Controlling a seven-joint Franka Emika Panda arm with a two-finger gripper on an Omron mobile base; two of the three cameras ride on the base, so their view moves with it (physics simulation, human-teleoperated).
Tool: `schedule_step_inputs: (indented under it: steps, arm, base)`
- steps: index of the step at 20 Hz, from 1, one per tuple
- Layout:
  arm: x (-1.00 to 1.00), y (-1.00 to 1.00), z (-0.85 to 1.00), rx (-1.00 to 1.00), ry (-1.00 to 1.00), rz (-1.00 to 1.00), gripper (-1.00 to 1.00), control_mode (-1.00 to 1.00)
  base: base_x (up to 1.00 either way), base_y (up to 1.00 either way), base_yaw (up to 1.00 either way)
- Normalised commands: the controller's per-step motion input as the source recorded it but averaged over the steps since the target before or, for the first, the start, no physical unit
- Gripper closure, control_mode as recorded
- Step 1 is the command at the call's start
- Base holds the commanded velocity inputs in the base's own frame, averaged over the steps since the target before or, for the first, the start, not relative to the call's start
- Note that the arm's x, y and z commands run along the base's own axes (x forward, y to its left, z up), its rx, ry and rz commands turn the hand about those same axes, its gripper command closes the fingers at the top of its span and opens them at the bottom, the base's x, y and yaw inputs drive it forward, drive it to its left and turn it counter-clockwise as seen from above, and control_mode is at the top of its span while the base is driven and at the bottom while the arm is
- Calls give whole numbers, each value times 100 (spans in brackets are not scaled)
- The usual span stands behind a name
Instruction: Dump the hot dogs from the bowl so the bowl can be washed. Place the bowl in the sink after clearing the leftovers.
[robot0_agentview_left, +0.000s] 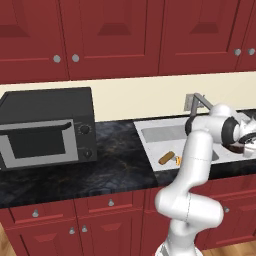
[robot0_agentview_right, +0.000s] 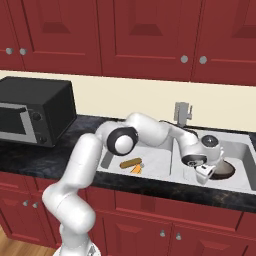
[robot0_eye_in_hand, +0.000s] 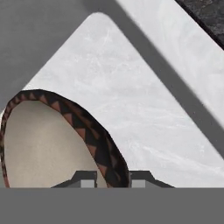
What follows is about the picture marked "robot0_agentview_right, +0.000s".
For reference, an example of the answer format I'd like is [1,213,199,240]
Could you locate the steel double sink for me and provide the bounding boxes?
[96,125,256,195]

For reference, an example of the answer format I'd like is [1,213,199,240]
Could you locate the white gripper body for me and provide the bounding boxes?
[195,163,215,186]

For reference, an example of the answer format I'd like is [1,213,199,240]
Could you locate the dark brown bowl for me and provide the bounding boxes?
[208,159,237,181]

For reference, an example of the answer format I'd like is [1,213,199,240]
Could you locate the red lower cupboard door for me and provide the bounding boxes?
[0,188,34,244]
[100,212,173,256]
[168,223,256,256]
[30,192,65,249]

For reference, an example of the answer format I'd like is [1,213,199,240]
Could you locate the black microwave oven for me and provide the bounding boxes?
[0,76,78,149]

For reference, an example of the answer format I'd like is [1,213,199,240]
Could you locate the wide red drawer front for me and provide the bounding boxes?
[114,189,244,232]

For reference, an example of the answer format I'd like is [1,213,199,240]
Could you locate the grey tap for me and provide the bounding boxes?
[173,101,194,128]

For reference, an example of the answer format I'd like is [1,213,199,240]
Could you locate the orange food piece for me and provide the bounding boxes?
[130,164,144,175]

